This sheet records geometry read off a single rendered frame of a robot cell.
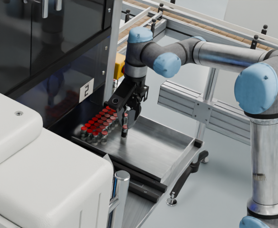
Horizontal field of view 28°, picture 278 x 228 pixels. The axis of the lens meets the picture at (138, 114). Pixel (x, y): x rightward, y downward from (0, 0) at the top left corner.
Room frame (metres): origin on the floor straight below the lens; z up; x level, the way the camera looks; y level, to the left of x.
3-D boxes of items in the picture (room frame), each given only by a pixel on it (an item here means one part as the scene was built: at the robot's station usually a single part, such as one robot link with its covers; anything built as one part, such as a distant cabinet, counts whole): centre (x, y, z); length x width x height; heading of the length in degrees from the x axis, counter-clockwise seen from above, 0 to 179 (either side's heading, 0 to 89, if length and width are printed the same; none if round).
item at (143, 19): (2.18, 0.13, 0.92); 0.69 x 0.16 x 0.16; 156
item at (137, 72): (1.59, 0.03, 1.16); 0.08 x 0.08 x 0.05
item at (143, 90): (1.60, 0.03, 1.08); 0.09 x 0.08 x 0.12; 156
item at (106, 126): (1.59, 0.10, 0.90); 0.18 x 0.02 x 0.05; 156
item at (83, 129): (1.60, 0.14, 0.90); 0.18 x 0.02 x 0.05; 156
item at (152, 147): (1.54, 0.00, 0.90); 0.34 x 0.26 x 0.04; 66
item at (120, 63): (1.86, 0.11, 1.00); 0.08 x 0.07 x 0.07; 66
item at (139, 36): (1.59, 0.03, 1.23); 0.09 x 0.08 x 0.11; 47
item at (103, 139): (1.53, 0.10, 0.90); 0.02 x 0.02 x 0.05
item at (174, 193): (2.44, -0.33, 0.07); 0.50 x 0.08 x 0.14; 156
